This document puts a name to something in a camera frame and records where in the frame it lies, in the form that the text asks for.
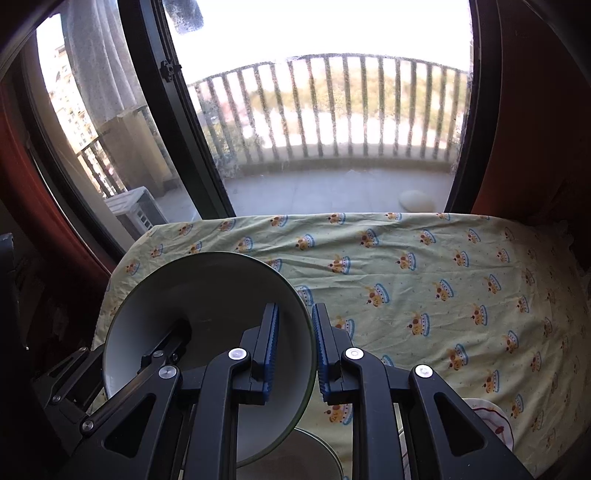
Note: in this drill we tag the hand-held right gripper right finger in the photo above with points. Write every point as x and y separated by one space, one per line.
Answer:
321 355

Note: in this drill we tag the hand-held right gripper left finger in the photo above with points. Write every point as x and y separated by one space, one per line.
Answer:
270 350

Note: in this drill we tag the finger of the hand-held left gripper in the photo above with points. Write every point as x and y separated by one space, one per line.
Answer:
173 344
74 378

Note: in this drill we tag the white floral bowl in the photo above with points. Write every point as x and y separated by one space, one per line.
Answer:
300 457
207 295

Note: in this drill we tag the white blue-patterned plate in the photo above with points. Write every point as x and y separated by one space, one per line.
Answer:
489 420

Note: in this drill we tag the yellow printed tablecloth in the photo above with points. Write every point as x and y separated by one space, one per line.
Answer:
415 277

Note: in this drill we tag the outdoor air conditioner unit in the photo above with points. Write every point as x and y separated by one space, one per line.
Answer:
134 212

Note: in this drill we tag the red curtain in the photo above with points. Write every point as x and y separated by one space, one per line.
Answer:
27 184
531 138

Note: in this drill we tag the distant apartment building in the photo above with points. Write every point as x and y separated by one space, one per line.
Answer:
64 92

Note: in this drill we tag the white hanging cloth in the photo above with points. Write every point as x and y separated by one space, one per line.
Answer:
101 55

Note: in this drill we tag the balcony railing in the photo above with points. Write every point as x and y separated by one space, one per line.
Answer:
323 56

